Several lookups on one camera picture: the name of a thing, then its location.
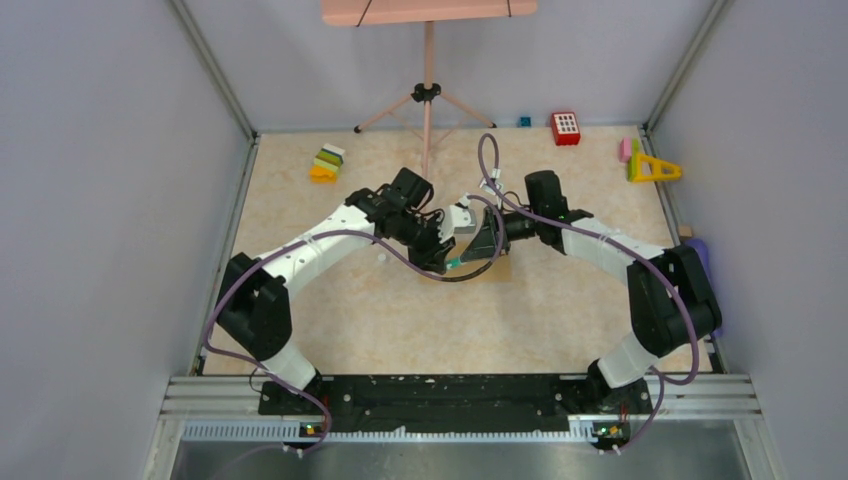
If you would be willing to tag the purple toy bottle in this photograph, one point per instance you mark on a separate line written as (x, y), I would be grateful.
(703, 253)

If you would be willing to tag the stacked colourful toy blocks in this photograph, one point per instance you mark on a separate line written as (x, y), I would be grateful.
(326, 164)

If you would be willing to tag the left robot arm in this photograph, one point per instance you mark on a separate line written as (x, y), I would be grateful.
(254, 300)

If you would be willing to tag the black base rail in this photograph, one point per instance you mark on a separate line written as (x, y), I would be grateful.
(461, 404)

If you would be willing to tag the white toothed cable duct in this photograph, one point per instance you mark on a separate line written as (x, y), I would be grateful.
(295, 432)

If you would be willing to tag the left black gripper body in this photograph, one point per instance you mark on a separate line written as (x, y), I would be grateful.
(425, 246)

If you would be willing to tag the pink tripod stand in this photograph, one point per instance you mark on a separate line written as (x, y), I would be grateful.
(425, 93)

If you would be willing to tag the green toy block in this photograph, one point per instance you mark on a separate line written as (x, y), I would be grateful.
(635, 147)

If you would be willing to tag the brown kraft envelope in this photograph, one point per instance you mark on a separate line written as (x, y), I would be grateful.
(499, 272)

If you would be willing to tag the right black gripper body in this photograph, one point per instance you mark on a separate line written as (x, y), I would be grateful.
(511, 229)

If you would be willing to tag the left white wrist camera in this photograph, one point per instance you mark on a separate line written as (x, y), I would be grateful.
(457, 219)

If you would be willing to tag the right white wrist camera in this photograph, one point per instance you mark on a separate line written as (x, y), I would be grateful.
(493, 180)

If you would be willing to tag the red window toy block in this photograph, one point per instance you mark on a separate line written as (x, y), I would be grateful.
(565, 128)

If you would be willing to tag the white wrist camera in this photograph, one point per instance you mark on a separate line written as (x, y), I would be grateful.
(457, 219)
(493, 180)

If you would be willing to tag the pink board on tripod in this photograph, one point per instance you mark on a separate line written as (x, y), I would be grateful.
(355, 13)

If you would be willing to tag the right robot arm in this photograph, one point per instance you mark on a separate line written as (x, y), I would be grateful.
(671, 301)

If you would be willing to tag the yellow triangle toy block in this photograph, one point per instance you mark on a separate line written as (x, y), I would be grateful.
(644, 168)

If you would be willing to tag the pink toy block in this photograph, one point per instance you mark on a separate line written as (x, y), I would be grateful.
(625, 150)

